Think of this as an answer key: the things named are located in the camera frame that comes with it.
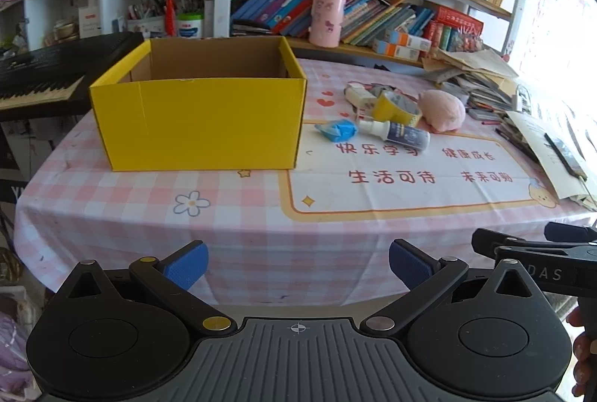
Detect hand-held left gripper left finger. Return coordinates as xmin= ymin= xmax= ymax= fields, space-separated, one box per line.
xmin=56 ymin=240 xmax=238 ymax=336

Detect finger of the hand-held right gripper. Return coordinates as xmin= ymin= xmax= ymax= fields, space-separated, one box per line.
xmin=472 ymin=228 xmax=597 ymax=265
xmin=545 ymin=222 xmax=597 ymax=243

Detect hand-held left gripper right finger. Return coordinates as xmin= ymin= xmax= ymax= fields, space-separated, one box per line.
xmin=359 ymin=238 xmax=544 ymax=335

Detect white blue spray bottle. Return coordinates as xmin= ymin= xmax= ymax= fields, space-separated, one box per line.
xmin=357 ymin=117 xmax=431 ymax=150

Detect pink plush toy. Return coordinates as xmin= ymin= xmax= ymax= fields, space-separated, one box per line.
xmin=416 ymin=89 xmax=467 ymax=133

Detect yellow cardboard box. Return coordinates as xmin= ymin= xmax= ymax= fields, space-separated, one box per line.
xmin=90 ymin=36 xmax=309 ymax=172

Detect blue packet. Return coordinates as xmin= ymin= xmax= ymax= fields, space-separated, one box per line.
xmin=314 ymin=120 xmax=359 ymax=144

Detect yellow tape roll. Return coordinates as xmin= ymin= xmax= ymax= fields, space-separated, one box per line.
xmin=372 ymin=91 xmax=423 ymax=128

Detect pink checked cloth desktop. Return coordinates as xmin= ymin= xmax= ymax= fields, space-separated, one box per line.
xmin=13 ymin=57 xmax=597 ymax=307

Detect person's right hand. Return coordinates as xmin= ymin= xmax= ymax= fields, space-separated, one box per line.
xmin=566 ymin=305 xmax=597 ymax=398

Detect black flat case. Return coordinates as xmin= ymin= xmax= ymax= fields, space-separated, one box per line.
xmin=543 ymin=133 xmax=588 ymax=180

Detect pile of papers and books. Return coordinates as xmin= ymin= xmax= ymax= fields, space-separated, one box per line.
xmin=422 ymin=49 xmax=597 ymax=211

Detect purple cloth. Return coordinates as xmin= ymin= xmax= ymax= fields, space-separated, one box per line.
xmin=0 ymin=309 xmax=35 ymax=386

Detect orange blue white carton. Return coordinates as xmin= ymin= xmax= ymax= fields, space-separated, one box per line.
xmin=385 ymin=28 xmax=432 ymax=51
xmin=372 ymin=39 xmax=421 ymax=61

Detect red boxed book set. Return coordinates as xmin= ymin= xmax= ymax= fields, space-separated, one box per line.
xmin=422 ymin=6 xmax=485 ymax=54

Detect white jar green lid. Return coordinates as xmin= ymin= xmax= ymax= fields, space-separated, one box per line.
xmin=176 ymin=13 xmax=205 ymax=39

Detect black electronic keyboard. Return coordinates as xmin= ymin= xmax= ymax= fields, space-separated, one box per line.
xmin=0 ymin=31 xmax=145 ymax=120

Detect pen holder with pens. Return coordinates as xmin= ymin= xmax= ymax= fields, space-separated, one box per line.
xmin=126 ymin=0 xmax=169 ymax=34

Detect red tassel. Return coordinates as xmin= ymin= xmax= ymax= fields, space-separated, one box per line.
xmin=163 ymin=0 xmax=180 ymax=37

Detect pink cartoon cup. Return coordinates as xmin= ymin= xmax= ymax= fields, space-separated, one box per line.
xmin=309 ymin=0 xmax=347 ymax=48

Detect white box red label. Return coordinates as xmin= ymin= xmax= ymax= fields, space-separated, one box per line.
xmin=78 ymin=6 xmax=102 ymax=38

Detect gold bowls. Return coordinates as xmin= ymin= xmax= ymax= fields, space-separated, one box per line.
xmin=44 ymin=17 xmax=80 ymax=47

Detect row of blue children's books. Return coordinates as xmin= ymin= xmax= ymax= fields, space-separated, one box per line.
xmin=231 ymin=0 xmax=437 ymax=46

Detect wall poster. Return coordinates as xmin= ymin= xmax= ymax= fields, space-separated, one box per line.
xmin=520 ymin=0 xmax=597 ymax=81

